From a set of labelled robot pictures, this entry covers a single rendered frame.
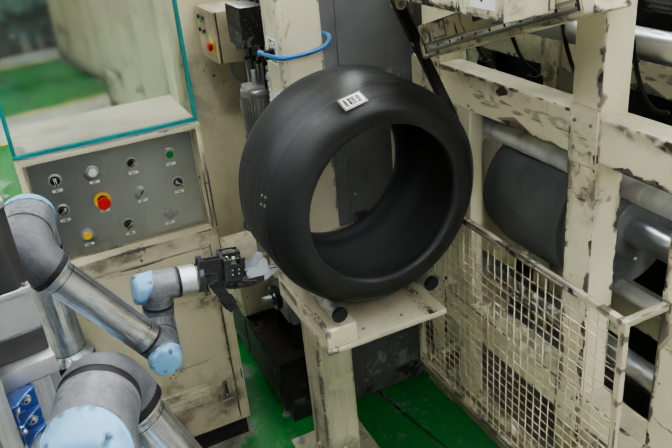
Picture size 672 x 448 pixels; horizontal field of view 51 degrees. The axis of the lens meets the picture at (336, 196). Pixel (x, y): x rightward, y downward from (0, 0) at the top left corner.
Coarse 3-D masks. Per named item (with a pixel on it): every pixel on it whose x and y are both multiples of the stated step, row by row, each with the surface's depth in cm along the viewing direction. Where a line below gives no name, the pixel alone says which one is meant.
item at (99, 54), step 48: (0, 0) 190; (48, 0) 195; (96, 0) 200; (144, 0) 205; (0, 48) 194; (48, 48) 199; (96, 48) 204; (144, 48) 210; (0, 96) 198; (48, 96) 203; (96, 96) 209; (144, 96) 215; (192, 96) 221; (48, 144) 208
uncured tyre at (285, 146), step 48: (288, 96) 176; (336, 96) 165; (384, 96) 167; (432, 96) 175; (288, 144) 164; (336, 144) 163; (432, 144) 203; (240, 192) 183; (288, 192) 164; (384, 192) 213; (432, 192) 206; (288, 240) 168; (336, 240) 208; (384, 240) 211; (432, 240) 188; (336, 288) 178; (384, 288) 185
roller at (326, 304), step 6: (312, 294) 195; (318, 300) 191; (324, 300) 189; (330, 300) 188; (324, 306) 188; (330, 306) 186; (336, 306) 185; (342, 306) 185; (330, 312) 185; (336, 312) 184; (342, 312) 184; (336, 318) 184; (342, 318) 185
